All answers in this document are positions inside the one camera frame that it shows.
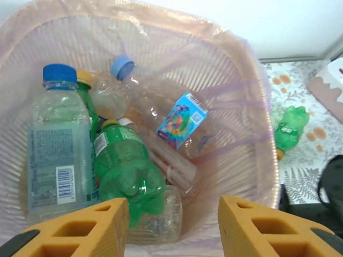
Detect crushed green plastic bottle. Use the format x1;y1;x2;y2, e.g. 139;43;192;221
93;118;166;229
273;105;311;161

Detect intact green Sprite bottle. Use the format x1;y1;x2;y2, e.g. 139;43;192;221
76;69;100;140

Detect clear bottle light blue cap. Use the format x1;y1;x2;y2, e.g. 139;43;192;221
110;55;210;158

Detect square purple label bottle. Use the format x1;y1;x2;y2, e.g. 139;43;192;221
146;139;204;193

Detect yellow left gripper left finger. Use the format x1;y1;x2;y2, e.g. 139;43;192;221
0;197;131;257

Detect clear Pepsi bottle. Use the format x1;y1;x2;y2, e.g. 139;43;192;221
125;184;183;245

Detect white pink tissue box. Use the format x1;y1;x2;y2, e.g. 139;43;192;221
307;59;343;124

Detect beige ribbed plastic bin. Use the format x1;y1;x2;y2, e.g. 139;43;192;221
0;0;281;257

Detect square clear blue cap bottle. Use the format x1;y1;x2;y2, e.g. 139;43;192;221
26;63;95;218

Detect floral grey tablecloth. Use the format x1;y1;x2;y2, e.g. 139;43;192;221
261;60;343;207

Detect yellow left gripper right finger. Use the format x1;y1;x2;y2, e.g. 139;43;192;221
217;194;343;257

